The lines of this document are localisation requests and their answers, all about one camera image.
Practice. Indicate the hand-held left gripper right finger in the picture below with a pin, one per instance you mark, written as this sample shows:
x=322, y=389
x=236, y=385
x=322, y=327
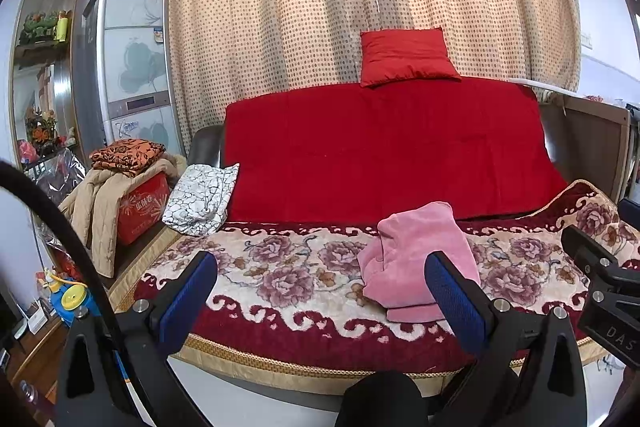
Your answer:
x=457, y=302

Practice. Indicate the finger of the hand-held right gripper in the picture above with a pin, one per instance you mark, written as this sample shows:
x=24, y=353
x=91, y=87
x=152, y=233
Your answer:
x=590, y=259
x=631, y=212

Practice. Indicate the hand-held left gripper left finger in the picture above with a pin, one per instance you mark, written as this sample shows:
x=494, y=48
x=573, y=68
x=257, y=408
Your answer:
x=190, y=302

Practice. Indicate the wooden side panel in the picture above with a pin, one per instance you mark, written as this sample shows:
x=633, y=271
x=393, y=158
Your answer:
x=595, y=142

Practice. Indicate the red cardboard box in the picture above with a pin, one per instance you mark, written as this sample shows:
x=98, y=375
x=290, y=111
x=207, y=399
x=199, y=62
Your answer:
x=142, y=212

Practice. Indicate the white black patterned cloth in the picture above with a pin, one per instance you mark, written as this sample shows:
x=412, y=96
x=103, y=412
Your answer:
x=200, y=197

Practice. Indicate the blue yellow toy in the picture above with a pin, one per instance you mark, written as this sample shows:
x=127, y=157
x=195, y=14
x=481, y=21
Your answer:
x=75, y=299

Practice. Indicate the floral plush blanket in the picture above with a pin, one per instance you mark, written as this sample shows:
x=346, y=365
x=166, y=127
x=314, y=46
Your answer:
x=300, y=267

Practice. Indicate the person's leg in dark trousers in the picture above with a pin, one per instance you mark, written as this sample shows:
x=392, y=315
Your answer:
x=382, y=402

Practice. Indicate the beige quilted jacket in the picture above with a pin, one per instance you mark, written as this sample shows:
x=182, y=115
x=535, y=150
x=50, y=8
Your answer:
x=95, y=207

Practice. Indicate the small white box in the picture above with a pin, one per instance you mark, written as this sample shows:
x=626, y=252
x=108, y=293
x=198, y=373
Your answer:
x=34, y=317

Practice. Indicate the orange black patterned cloth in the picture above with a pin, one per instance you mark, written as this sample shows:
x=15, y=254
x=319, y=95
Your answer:
x=127, y=154

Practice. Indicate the red blanket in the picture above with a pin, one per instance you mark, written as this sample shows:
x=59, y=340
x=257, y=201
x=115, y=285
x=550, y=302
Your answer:
x=375, y=147

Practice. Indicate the flower ornament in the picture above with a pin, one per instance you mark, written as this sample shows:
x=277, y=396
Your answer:
x=42, y=132

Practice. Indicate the red pillow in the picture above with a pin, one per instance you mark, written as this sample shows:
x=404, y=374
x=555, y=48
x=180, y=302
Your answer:
x=405, y=57

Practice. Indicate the silver floral refrigerator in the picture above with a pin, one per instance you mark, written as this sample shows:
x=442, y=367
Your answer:
x=135, y=57

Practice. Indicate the yellow bottle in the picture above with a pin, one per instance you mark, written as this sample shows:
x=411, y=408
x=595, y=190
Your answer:
x=62, y=27

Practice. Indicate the dotted beige curtain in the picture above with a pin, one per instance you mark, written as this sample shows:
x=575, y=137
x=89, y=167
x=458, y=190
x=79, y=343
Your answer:
x=280, y=7

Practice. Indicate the green ornament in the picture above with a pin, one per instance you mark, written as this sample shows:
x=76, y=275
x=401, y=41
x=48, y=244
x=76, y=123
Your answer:
x=37, y=27

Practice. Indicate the wall socket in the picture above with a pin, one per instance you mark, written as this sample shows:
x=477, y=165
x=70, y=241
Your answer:
x=586, y=40

